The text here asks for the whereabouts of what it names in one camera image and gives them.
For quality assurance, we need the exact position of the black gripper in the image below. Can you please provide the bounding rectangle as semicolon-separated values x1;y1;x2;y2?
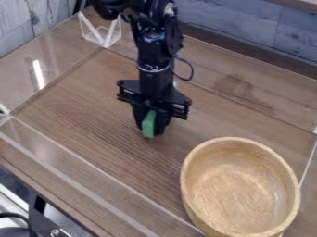
117;59;191;135

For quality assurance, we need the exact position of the green rectangular stick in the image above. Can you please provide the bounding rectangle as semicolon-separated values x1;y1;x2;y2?
142;81;177;138

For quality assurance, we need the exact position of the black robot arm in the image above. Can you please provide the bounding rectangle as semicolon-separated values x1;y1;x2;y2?
92;0;191;138

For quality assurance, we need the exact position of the wooden bowl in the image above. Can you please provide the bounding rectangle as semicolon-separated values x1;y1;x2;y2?
179;137;301;237

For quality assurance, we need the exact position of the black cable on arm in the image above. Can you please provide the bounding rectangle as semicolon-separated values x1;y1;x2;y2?
170;54;194;82

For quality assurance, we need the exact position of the clear acrylic corner bracket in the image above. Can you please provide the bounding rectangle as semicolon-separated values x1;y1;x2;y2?
78;12;122;48

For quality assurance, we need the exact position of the clear acrylic enclosure wall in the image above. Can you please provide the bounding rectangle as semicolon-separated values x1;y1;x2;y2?
0;104;205;237

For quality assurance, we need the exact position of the black table frame leg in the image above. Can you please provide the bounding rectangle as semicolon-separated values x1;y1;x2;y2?
26;193;84;237

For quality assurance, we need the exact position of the black cable under table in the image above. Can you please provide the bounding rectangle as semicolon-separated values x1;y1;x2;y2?
0;211;31;230

